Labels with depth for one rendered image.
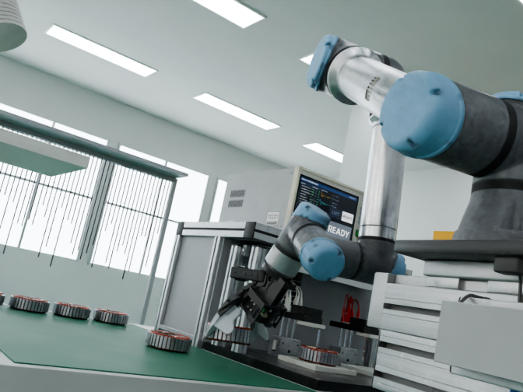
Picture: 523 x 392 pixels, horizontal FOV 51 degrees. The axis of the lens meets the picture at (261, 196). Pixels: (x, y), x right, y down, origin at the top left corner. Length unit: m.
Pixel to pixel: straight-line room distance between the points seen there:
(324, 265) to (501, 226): 0.35
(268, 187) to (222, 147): 7.27
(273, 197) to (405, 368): 0.94
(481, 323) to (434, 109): 0.28
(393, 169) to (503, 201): 0.37
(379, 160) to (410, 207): 7.33
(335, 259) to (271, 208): 0.69
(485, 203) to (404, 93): 0.19
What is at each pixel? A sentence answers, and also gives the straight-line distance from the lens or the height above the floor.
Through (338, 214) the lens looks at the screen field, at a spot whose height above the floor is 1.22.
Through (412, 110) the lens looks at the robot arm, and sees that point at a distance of 0.78.
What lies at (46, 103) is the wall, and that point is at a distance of 7.94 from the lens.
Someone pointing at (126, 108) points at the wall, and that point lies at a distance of 8.30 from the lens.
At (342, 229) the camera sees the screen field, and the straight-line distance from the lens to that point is 1.75.
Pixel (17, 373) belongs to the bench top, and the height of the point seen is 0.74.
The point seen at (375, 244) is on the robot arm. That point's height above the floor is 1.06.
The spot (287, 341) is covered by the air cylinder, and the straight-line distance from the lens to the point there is 1.63.
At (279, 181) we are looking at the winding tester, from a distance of 1.70.
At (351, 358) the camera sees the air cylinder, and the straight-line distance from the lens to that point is 1.81.
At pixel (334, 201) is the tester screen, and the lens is 1.73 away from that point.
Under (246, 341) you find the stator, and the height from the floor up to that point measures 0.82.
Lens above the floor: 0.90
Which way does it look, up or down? 11 degrees up
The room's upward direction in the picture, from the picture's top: 12 degrees clockwise
